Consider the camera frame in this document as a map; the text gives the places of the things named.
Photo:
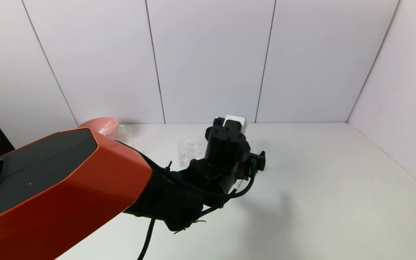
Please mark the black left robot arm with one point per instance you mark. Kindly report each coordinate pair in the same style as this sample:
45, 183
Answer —
67, 187

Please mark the clear glass beaker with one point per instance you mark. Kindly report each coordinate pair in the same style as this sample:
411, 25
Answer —
126, 135

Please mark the pink plastic bowl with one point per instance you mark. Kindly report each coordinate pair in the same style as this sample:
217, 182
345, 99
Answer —
96, 124

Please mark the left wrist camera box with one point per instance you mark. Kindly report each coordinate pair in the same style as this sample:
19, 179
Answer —
226, 144

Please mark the clear acrylic test tube rack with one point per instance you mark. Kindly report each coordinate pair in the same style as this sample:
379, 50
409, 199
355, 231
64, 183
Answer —
190, 148

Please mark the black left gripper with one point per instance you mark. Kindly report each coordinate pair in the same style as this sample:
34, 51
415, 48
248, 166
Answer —
217, 177

